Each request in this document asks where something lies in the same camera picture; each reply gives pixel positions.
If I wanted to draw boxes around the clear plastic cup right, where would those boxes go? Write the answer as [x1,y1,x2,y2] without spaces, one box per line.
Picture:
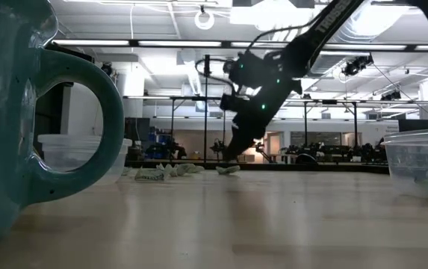
[381,128,428,203]

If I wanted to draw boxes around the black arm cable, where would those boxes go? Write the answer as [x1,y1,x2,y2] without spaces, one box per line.
[246,21,314,52]

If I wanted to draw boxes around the black ceiling camera rig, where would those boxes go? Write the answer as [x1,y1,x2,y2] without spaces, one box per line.
[341,53,375,78]

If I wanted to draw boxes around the dark tall cabinet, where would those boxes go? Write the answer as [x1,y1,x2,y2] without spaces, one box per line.
[33,42,96,158]

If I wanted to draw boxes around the black aluminium table frame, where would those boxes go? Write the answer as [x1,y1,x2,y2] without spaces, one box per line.
[125,159,391,175]

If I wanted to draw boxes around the black monitor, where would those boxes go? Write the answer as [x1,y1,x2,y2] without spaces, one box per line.
[397,119,428,133]

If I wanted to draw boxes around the round clear plastic container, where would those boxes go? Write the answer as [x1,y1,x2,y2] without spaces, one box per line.
[37,134,134,186]

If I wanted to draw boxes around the background robot workstation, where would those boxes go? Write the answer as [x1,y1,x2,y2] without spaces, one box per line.
[283,99,388,164]

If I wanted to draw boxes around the white coiled ceiling cable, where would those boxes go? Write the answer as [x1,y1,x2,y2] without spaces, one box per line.
[193,8,216,31]

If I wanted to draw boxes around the black tripod pole stand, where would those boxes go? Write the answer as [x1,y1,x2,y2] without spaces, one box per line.
[201,54,211,164]

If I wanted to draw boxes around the long ceiling light bar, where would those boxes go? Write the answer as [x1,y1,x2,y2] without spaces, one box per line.
[51,38,428,52]

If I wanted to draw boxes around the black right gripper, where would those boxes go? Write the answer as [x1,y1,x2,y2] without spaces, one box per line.
[219,50,304,161]

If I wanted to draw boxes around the blue storage bins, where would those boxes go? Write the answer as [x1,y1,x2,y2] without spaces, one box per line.
[145,128,174,161]

